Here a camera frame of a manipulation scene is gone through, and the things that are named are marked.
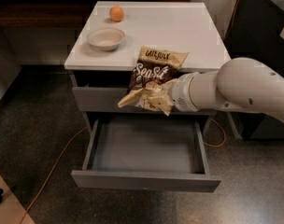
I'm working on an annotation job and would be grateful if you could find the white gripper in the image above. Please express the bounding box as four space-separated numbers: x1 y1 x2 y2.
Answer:
142 72 198 116

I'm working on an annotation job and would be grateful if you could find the brown and cream chip bag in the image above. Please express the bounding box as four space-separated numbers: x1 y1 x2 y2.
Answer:
118 46 188 110

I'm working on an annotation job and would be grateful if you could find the grey drawer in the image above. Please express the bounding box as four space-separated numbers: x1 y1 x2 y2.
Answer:
72 115 220 192
71 79 225 117

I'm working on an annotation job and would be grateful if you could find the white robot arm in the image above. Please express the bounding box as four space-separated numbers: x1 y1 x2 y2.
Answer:
143 58 284 123

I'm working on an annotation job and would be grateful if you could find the grey drawer cabinet white top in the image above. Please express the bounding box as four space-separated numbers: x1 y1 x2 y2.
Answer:
64 1 230 127

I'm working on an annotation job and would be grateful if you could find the grey top drawer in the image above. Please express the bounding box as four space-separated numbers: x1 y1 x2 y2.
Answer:
71 79 225 117

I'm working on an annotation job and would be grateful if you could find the white paper bowl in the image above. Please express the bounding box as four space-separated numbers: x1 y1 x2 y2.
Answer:
86 28 125 51

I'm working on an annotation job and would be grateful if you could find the orange fruit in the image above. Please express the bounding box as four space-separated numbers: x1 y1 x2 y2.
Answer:
109 6 124 22

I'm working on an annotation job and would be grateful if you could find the dark cabinet on right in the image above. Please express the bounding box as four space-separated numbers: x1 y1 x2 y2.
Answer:
224 0 284 139

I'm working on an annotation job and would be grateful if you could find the dark wooden shelf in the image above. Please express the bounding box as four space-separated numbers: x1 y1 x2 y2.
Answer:
0 0 191 28

